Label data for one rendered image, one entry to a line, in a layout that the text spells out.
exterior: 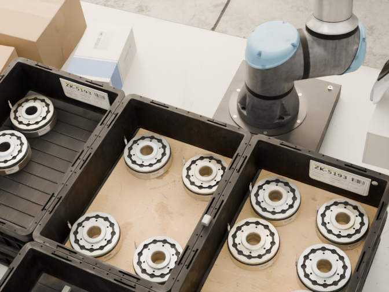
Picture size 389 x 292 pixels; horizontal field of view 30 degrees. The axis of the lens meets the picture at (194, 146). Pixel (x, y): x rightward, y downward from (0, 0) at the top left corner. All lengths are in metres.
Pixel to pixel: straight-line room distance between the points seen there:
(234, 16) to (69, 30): 1.22
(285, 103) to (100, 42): 0.53
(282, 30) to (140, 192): 0.47
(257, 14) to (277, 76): 1.49
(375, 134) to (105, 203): 0.61
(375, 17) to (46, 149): 1.79
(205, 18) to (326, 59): 1.51
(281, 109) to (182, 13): 1.48
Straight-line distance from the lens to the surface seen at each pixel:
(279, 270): 1.44
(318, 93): 1.82
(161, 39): 2.03
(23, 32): 1.91
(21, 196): 1.62
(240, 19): 3.08
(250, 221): 1.46
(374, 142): 1.27
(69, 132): 1.69
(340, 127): 1.81
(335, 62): 1.65
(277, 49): 1.59
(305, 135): 1.73
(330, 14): 1.60
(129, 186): 1.57
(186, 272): 1.34
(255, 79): 1.65
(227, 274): 1.44
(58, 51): 1.98
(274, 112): 1.70
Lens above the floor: 2.12
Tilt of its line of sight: 53 degrees down
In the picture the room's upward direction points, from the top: 8 degrees counter-clockwise
